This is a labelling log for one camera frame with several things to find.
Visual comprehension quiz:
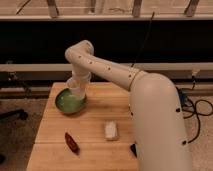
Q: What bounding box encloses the black cable on floor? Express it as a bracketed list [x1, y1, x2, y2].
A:
[179, 96, 213, 145]

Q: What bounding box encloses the white ceramic cup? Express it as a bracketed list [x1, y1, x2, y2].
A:
[67, 78, 86, 100]

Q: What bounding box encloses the red toy object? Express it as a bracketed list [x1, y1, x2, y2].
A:
[65, 133, 80, 154]

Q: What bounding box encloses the green ceramic bowl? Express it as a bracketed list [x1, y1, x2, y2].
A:
[55, 88, 87, 114]

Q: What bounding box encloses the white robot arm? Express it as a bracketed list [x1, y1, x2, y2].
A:
[65, 40, 193, 171]

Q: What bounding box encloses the black chair base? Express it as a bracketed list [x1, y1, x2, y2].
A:
[0, 109, 28, 120]

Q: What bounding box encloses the black smartphone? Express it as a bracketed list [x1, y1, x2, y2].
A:
[130, 144, 137, 158]

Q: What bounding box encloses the white rectangular block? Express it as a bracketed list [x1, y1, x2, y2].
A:
[105, 121, 118, 141]

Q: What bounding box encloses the black hanging cable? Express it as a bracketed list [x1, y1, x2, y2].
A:
[130, 11, 156, 68]

